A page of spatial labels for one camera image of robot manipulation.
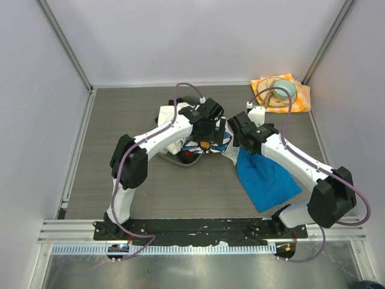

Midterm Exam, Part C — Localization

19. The white flower print t shirt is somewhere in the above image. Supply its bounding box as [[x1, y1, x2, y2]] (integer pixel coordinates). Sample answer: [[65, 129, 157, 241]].
[[170, 117, 239, 165]]

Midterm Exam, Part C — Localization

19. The dark grey plastic basket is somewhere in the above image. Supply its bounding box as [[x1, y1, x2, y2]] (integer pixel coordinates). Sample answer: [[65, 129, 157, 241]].
[[155, 95, 203, 167]]

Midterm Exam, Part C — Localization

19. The gold fork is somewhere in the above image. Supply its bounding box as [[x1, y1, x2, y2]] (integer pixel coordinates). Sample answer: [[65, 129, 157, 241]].
[[260, 84, 274, 108]]

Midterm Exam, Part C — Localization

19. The blue t shirt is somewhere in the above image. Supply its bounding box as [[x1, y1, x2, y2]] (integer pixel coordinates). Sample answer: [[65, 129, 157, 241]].
[[236, 149, 302, 213]]

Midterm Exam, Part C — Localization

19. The orange checkered cloth napkin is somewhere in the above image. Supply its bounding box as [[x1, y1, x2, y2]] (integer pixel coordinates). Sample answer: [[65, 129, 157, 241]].
[[250, 74, 311, 113]]

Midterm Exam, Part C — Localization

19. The light blue ceramic bowl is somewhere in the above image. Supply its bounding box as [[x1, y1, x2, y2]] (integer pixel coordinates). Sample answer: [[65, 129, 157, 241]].
[[273, 79, 297, 100]]

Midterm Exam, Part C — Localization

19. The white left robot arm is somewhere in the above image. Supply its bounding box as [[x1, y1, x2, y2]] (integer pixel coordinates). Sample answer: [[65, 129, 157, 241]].
[[104, 98, 232, 240]]

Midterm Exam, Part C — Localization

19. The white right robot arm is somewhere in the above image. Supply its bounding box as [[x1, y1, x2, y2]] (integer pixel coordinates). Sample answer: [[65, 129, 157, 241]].
[[228, 111, 357, 238]]

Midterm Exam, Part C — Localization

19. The red t shirt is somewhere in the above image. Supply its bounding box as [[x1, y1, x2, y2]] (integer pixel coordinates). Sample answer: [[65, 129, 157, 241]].
[[181, 151, 198, 158]]

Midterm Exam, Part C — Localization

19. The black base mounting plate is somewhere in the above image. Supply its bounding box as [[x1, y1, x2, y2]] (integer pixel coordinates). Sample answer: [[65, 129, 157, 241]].
[[93, 217, 309, 246]]

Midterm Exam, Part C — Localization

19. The dark blue round object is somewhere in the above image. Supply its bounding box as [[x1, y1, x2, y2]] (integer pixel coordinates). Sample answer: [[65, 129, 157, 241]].
[[353, 280, 385, 289]]

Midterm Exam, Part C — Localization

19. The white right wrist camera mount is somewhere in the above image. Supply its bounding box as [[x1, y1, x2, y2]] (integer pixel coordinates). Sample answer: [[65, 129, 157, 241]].
[[246, 102, 266, 126]]

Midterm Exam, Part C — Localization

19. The white slotted cable duct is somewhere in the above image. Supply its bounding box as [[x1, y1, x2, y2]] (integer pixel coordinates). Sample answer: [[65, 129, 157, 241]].
[[52, 241, 276, 256]]

